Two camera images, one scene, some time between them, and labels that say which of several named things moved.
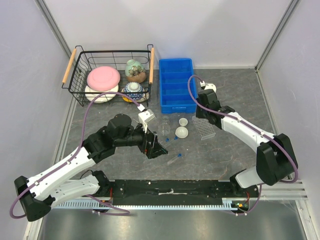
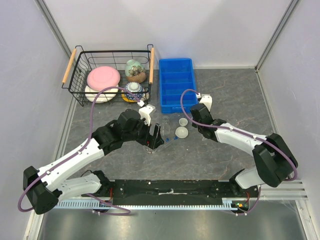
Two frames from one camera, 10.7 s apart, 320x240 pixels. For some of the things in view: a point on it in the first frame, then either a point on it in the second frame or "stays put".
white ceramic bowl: (90, 94) stays put
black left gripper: (147, 147) -> (152, 141)
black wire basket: (110, 77) stays put
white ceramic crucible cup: (183, 121) stays put
